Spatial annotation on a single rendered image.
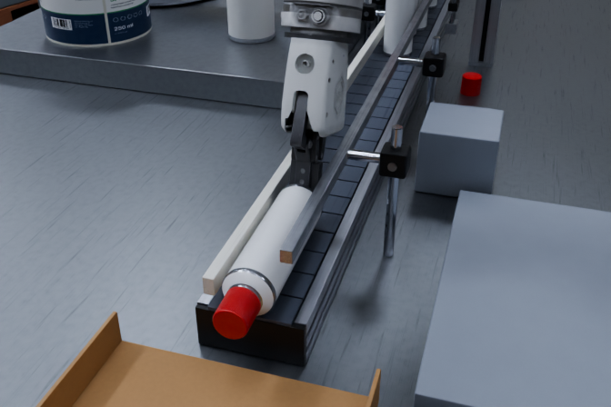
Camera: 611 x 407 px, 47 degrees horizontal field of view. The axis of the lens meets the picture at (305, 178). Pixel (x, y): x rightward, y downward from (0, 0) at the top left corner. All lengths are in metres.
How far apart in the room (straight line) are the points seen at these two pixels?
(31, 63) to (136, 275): 0.66
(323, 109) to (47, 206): 0.42
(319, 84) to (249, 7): 0.62
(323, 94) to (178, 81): 0.56
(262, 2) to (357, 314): 0.73
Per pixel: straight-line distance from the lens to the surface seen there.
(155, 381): 0.68
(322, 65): 0.71
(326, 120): 0.72
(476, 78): 1.25
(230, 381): 0.67
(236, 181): 0.97
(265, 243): 0.67
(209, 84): 1.21
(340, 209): 0.81
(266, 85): 1.17
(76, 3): 1.35
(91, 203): 0.96
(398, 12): 1.24
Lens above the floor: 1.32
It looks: 30 degrees down
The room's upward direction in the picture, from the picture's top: straight up
